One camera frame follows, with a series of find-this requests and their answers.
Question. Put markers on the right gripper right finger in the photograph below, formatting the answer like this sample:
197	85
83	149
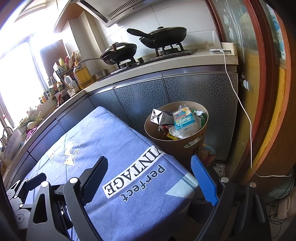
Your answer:
237	211

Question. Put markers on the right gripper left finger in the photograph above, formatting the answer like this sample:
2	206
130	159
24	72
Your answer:
56	209

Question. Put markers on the blue white sponge package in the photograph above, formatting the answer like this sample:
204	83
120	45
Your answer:
183	118

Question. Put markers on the white black small carton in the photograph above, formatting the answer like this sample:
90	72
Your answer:
161	117

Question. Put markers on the green white snack wrapper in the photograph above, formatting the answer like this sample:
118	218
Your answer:
199	115

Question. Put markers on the brown round trash bin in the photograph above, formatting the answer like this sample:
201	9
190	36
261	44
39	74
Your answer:
182	145

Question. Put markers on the grey kitchen cabinet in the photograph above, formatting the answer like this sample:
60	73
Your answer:
132	100

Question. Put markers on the glass sliding door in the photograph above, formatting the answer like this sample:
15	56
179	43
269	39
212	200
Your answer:
263	150

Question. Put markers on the white patterned basin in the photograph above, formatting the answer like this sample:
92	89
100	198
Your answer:
13	145

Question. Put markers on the blue printed tablecloth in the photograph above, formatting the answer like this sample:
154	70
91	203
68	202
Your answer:
145	192

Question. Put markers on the white plastic jug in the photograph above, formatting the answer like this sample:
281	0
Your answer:
71	83

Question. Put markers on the yellow cooking oil bottle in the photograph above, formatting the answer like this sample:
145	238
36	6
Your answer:
82	75

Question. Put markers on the white phone on counter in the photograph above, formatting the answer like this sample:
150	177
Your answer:
220	51

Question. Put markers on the black wok with lid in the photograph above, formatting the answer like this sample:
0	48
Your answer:
116	53

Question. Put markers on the black gas stove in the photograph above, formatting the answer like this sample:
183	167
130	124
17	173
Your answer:
160	54

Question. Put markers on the black frying pan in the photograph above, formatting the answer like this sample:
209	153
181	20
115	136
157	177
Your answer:
161	37

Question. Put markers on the steel range hood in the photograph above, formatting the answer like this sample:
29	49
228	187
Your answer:
110	12

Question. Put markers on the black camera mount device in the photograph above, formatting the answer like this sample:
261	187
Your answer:
17	195

